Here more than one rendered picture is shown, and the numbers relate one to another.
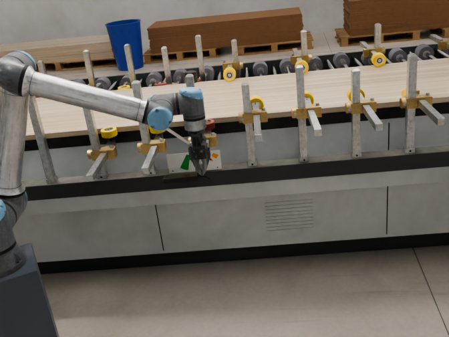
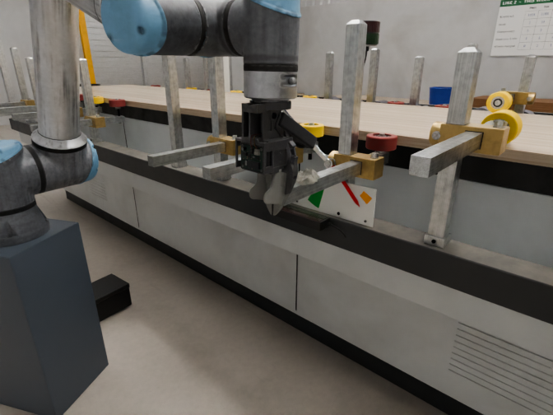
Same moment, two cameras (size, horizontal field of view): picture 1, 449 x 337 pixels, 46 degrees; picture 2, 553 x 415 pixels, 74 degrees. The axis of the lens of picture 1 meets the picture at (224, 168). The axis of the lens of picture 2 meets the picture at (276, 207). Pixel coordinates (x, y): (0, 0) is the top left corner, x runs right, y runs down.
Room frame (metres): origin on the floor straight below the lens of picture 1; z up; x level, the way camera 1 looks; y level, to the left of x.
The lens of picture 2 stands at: (1.52, -0.30, 1.09)
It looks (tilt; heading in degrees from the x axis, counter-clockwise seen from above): 21 degrees down; 37
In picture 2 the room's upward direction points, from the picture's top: straight up
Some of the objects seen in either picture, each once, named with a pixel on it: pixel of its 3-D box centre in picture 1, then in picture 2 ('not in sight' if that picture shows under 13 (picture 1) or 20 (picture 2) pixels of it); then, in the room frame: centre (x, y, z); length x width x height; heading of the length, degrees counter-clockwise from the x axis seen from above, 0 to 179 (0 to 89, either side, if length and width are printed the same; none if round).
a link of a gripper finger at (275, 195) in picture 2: (204, 166); (273, 195); (2.02, 0.08, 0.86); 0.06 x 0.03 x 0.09; 175
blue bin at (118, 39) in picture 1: (127, 45); (443, 109); (8.27, 1.28, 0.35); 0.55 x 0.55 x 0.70
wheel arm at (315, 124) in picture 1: (311, 113); not in sight; (2.29, -0.42, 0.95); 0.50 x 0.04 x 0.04; 175
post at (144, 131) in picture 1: (143, 130); not in sight; (2.39, 0.36, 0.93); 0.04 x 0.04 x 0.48; 85
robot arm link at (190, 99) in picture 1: (192, 103); (269, 30); (2.03, 0.10, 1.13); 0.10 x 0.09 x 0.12; 90
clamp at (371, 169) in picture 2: (202, 140); (355, 164); (2.37, 0.09, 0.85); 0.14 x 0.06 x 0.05; 85
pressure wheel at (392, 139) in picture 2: (207, 132); (379, 155); (2.47, 0.06, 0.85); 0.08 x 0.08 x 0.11
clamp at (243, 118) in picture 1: (252, 116); (467, 137); (2.35, -0.16, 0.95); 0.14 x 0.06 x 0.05; 85
